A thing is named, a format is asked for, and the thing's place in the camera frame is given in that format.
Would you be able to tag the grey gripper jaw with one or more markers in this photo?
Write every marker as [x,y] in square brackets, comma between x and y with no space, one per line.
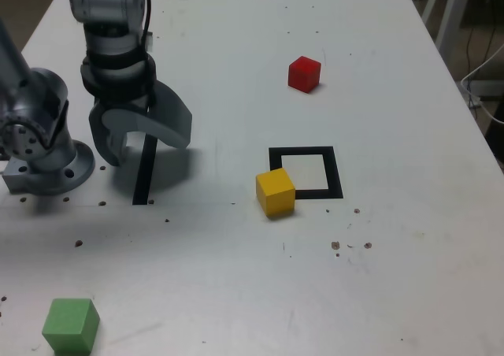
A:
[103,143]
[165,127]

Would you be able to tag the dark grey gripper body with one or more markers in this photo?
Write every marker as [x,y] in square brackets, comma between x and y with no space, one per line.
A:
[126,107]

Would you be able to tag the yellow cube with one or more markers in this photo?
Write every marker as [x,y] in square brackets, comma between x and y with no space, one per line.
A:
[275,194]

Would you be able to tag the red cube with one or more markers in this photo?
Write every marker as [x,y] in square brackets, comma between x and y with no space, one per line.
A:
[304,74]

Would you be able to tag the green cube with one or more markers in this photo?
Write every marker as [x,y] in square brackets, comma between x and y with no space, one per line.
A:
[71,326]

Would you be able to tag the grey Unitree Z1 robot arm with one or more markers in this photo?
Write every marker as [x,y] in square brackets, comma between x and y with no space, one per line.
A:
[39,96]

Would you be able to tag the black tape square outline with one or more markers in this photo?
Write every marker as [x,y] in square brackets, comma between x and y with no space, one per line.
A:
[332,171]

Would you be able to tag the black tape strip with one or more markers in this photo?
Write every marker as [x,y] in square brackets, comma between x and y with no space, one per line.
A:
[142,175]

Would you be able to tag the small gripper camera box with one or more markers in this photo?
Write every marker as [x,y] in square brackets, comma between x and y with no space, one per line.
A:
[148,41]

